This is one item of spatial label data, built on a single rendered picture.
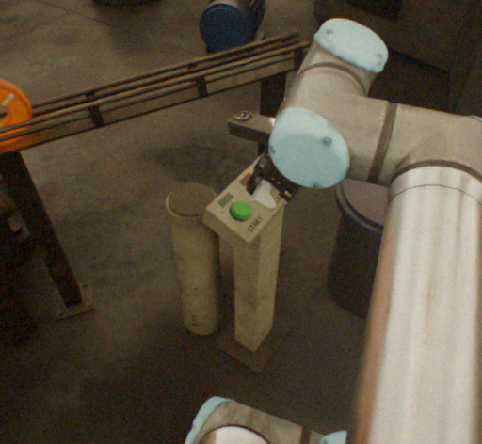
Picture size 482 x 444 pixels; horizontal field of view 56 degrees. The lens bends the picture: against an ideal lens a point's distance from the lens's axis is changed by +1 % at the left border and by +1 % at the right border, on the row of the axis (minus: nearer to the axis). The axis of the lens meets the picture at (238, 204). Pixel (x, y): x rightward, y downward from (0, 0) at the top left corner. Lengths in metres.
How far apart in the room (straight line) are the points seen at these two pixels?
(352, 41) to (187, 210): 0.57
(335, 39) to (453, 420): 0.40
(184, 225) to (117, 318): 0.56
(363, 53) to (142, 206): 1.34
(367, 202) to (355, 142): 0.72
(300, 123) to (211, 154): 1.54
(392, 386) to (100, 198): 1.62
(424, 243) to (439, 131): 0.14
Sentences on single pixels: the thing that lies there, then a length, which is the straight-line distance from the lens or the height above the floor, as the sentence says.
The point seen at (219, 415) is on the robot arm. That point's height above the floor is 0.46.
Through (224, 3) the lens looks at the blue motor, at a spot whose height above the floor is 0.33.
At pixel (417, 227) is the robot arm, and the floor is 0.96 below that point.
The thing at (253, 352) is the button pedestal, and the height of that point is 0.01.
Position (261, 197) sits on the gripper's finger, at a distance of 0.80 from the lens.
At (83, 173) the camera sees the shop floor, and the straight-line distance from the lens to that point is 2.00.
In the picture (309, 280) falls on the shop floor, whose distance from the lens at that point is 1.54.
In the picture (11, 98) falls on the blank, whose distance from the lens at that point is 1.06.
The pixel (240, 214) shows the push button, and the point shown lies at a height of 0.61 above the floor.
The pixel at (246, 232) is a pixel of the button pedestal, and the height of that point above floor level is 0.59.
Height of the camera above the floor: 1.24
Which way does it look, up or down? 45 degrees down
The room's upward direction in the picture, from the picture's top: straight up
